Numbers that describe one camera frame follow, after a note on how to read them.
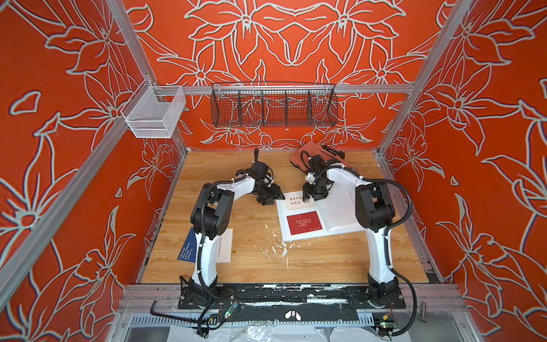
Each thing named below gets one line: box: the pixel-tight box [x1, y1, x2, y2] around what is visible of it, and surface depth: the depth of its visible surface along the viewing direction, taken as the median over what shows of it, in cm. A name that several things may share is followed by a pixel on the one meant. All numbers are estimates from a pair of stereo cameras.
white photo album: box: [275, 184, 366, 243], surface depth 94 cm
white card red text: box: [284, 195, 317, 211], surface depth 99 cm
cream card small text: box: [215, 228, 233, 263], surface depth 87 cm
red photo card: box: [286, 210, 323, 236], surface depth 92 cm
